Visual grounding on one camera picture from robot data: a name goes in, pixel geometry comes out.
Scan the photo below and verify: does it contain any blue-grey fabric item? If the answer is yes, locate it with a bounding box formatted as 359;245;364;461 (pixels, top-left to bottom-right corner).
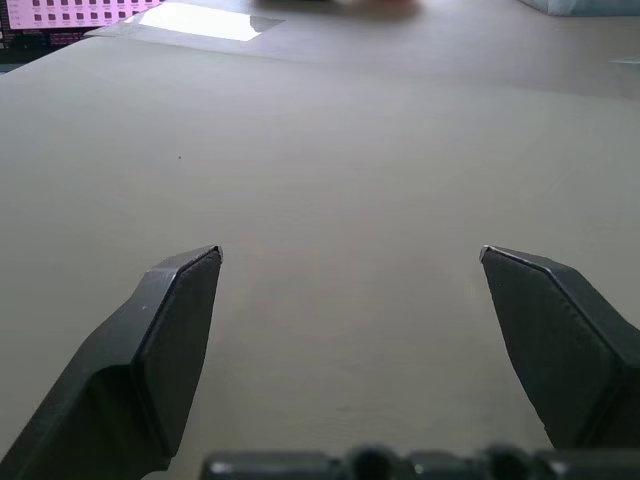
514;0;640;17

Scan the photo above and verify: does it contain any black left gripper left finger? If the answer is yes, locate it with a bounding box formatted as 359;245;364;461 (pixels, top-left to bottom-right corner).
0;244;224;480

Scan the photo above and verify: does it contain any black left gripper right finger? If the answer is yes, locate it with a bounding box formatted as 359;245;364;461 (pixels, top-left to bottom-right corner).
478;244;640;450

